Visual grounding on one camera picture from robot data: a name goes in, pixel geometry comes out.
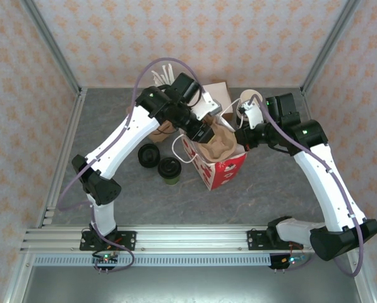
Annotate red white paper gift bag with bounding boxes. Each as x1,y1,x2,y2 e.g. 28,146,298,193
172,97,249,192

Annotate black plastic cup lid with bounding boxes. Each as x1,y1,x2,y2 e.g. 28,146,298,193
158,157,181,177

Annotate stack of paper cups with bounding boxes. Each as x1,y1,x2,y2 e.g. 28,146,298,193
237,89,265,122

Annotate stack of white paper napkins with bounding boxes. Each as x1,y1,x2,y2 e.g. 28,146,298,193
202,81,232,121

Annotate stack of black cup lids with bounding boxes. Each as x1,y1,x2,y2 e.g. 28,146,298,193
137,143,161,169

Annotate small circuit board with LED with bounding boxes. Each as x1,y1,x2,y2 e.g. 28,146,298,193
270,254,306,270
92,251,120,265

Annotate grey metal sheet panel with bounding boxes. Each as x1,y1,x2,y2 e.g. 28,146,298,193
20,266,364,303

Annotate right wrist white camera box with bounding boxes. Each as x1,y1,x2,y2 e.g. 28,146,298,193
237,101,265,129

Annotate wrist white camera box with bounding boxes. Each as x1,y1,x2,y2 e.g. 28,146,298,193
237,101,265,129
191,90,223,122

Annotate aluminium table side rail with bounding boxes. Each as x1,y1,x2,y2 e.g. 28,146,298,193
36,88,88,228
301,88,349,228

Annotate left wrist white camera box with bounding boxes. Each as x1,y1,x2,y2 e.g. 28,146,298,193
191,90,223,122

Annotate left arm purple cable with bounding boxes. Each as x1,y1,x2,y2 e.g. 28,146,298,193
57,57,208,273

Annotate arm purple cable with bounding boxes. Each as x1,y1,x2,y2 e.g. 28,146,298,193
249,96,366,278
57,57,208,273

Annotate aluminium frame post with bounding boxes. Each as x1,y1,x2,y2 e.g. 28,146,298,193
19,0,83,95
300,0,362,95

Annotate wide aluminium mounting rail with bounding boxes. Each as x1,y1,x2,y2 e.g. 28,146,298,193
20,225,364,253

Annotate grey slotted cable duct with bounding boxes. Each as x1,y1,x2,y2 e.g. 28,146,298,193
33,254,273,268

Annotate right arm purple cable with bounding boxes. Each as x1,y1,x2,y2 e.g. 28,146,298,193
249,96,366,278

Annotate aluminium lower frame bar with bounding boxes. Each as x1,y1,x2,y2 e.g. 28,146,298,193
347,252,377,303
3,252,34,303

